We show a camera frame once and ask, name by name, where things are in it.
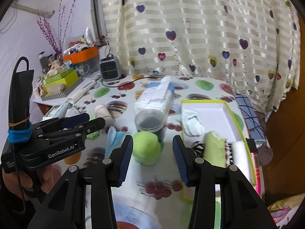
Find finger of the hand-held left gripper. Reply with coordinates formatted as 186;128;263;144
36;118;106;146
33;114;90;134

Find purple dried flower branches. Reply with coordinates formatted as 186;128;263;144
37;0;77;54

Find white towel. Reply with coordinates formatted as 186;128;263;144
232;140;250;179

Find black white striped sock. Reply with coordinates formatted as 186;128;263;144
191;141;206;159
225;143;235;166

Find grey window frame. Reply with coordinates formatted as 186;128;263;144
90;0;108;47

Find fruit-print tablecloth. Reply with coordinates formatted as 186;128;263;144
33;74;258;229

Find person's left hand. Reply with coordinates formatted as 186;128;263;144
2;164;56;199

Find pile of assorted small items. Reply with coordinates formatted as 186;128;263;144
63;37;96;53

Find cream rolled sock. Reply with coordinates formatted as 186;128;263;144
94;104;112;122

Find colourful printed blanket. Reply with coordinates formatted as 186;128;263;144
253;151;302;229

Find lime green white box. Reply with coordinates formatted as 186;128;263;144
180;100;258;201

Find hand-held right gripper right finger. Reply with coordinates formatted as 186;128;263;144
172;135;278;229

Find white wipe sheet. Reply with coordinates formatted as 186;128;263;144
152;76;171;101

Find cream heart-print curtain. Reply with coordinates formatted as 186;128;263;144
100;0;301;114

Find black power cable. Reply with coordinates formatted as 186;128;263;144
101;75;165;87

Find silver foil bag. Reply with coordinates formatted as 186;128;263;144
85;26;93;46

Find lime green cardboard box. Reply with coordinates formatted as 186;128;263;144
44;68;79;94

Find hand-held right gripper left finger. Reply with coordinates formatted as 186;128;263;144
27;135;134;229

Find small black box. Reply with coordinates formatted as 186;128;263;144
246;138;258;152

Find blue white wipes pack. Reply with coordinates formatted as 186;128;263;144
133;81;175;124

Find green towel patterned edge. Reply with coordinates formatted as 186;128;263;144
202;131;227;167

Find clear storage box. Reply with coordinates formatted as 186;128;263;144
76;57;100;77

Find white rolling pin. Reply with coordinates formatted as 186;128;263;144
68;81;97;104

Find brown wooden wardrobe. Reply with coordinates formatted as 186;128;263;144
264;10;305;210

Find small grey fan heater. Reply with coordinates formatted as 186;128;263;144
99;54;121;80

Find orange box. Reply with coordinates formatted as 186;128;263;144
62;46;99;65

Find clear plastic jar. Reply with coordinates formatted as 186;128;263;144
135;108;167;141

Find light blue tissue pack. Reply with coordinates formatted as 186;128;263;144
42;104;69;121

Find lime green fleece roll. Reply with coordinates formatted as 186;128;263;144
132;131;164;165

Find grey chevron box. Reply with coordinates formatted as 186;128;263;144
40;77;84;102

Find light blue cloth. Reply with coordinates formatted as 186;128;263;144
105;126;129;158

